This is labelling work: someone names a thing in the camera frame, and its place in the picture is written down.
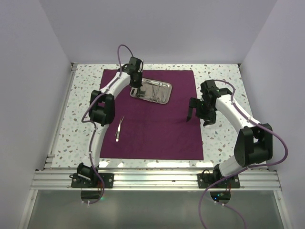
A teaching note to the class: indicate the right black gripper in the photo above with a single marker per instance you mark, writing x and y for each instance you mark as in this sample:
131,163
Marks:
209,119

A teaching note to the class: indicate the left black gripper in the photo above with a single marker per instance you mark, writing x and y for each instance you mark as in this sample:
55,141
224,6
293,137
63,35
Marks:
137,85

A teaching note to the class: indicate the steel forceps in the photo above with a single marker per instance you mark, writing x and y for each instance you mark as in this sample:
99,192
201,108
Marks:
155,90

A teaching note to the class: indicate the purple cloth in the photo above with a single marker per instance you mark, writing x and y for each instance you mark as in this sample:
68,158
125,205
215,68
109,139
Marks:
156,131

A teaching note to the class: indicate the steel tweezers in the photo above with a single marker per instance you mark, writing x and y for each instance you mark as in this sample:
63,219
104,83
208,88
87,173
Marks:
119,129

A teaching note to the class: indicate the steel scissors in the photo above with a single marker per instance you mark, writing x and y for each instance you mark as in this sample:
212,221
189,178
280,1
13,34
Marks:
145,90

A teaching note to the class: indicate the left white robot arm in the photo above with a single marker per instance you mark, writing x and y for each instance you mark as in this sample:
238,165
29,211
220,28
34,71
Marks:
101,114

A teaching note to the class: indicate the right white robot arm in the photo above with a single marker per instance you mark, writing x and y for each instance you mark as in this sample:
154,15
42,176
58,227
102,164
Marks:
254,142

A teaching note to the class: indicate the steel instrument tray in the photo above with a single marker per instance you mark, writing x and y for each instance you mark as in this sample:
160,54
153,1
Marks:
153,82

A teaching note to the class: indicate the steel clamp in tray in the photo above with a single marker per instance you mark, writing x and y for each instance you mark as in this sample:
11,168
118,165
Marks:
163,93

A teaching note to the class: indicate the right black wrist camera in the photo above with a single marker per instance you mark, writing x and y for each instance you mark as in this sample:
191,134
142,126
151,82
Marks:
208,86

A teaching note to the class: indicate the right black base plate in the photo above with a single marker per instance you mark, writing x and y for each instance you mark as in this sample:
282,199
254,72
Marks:
214,179

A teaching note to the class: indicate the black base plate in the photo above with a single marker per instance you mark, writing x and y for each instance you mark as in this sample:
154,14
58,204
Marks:
93,180
214,179

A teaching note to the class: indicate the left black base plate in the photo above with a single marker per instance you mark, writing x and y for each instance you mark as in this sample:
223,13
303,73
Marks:
93,180

